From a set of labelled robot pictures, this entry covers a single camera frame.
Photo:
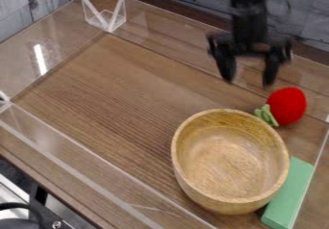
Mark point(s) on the clear acrylic corner bracket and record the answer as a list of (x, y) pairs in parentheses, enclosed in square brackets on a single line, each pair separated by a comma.
[(105, 20)]

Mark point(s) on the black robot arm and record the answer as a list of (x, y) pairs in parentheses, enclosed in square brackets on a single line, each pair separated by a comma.
[(249, 40)]

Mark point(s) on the green rectangular block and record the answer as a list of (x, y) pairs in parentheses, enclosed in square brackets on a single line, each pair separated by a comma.
[(284, 207)]

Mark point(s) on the red felt fruit green leaf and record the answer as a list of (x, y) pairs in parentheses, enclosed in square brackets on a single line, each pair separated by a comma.
[(284, 108)]

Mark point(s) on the clear acrylic front wall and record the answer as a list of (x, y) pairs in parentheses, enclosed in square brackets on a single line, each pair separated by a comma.
[(107, 196)]

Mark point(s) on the black metal table leg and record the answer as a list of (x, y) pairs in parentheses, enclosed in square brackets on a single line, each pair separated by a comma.
[(59, 217)]

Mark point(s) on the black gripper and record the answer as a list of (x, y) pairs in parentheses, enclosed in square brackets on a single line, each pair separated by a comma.
[(224, 48)]

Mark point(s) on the wooden bowl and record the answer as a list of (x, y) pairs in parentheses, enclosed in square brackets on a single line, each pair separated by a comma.
[(230, 161)]

